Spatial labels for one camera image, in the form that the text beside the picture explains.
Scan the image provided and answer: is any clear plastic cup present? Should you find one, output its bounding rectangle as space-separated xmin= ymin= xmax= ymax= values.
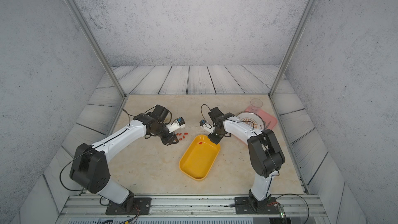
xmin=250 ymin=98 xmax=263 ymax=113

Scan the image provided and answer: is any round printed white plate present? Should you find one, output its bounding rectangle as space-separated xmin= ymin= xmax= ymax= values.
xmin=237 ymin=112 xmax=265 ymax=130

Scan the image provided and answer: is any aluminium front rail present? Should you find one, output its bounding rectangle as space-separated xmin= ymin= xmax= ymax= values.
xmin=56 ymin=194 xmax=330 ymax=224

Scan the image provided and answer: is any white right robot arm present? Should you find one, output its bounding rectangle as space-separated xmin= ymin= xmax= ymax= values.
xmin=201 ymin=107 xmax=286 ymax=213

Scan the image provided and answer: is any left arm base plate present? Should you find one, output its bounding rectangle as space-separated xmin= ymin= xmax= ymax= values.
xmin=105 ymin=197 xmax=152 ymax=216

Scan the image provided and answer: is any aluminium corner post left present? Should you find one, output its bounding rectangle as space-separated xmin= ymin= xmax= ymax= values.
xmin=64 ymin=0 xmax=126 ymax=99

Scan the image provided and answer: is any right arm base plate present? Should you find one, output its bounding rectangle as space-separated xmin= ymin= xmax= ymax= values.
xmin=234 ymin=197 xmax=280 ymax=215

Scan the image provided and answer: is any aluminium corner post right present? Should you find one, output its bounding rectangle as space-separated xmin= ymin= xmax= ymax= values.
xmin=268 ymin=0 xmax=317 ymax=99

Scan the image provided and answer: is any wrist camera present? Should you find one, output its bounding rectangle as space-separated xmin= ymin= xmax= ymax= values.
xmin=166 ymin=117 xmax=185 ymax=133
xmin=200 ymin=119 xmax=214 ymax=133

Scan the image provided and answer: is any aluminium corner post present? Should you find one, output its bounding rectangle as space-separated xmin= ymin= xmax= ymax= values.
xmin=64 ymin=0 xmax=126 ymax=99
xmin=268 ymin=0 xmax=317 ymax=99

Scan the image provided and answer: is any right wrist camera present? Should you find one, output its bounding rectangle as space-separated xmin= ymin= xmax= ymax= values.
xmin=200 ymin=119 xmax=214 ymax=133

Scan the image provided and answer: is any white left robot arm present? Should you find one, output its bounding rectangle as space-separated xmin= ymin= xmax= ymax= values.
xmin=69 ymin=105 xmax=185 ymax=212

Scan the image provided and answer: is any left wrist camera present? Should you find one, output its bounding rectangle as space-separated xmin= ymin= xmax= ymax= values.
xmin=166 ymin=117 xmax=185 ymax=133

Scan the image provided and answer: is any yellow plastic storage box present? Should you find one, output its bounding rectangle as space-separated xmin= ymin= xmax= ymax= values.
xmin=179 ymin=135 xmax=221 ymax=181

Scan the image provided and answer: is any pink plastic tray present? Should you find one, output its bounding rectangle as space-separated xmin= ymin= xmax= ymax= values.
xmin=244 ymin=107 xmax=278 ymax=130

